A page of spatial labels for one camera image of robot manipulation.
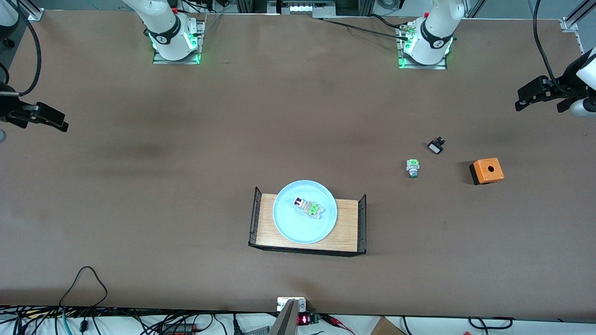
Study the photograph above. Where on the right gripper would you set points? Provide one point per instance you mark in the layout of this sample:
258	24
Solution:
10	111

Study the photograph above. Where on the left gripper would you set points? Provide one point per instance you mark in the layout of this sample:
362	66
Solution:
557	90

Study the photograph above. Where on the light blue round plate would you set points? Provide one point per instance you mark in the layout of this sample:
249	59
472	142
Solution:
298	228

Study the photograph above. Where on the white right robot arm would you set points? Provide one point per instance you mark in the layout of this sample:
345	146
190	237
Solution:
167	32

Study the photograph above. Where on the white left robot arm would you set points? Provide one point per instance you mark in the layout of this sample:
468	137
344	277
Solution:
433	42

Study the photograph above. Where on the wooden shelf black mesh sides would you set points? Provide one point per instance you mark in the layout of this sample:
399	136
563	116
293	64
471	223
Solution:
347	223

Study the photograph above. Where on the device with white lights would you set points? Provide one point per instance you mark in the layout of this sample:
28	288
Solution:
302	8

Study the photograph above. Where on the brown cardboard piece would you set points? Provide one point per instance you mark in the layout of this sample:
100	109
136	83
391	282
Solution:
386	328

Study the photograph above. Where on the red and black clip leads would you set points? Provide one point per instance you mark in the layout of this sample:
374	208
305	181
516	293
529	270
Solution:
333	318

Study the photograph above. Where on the red LED display module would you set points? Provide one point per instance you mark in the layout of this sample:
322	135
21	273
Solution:
303	319

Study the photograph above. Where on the orange button enclosure box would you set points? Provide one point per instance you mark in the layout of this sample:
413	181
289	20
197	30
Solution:
484	176

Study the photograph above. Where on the aluminium frame profile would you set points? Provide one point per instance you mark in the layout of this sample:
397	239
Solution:
33	11
570	23

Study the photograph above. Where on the small black switch module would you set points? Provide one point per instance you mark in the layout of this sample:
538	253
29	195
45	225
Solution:
436	148

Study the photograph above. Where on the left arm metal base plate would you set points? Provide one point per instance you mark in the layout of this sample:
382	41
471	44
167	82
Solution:
423	66

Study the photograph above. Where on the green push button switch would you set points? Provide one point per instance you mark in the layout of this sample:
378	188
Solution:
412	165

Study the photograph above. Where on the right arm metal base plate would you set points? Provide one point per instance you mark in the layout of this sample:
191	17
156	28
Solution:
174	62

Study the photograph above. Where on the silver metal bracket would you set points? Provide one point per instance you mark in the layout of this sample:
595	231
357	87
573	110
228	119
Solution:
284	304

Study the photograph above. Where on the grey camera pole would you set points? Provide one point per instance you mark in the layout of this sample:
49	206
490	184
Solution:
285	323

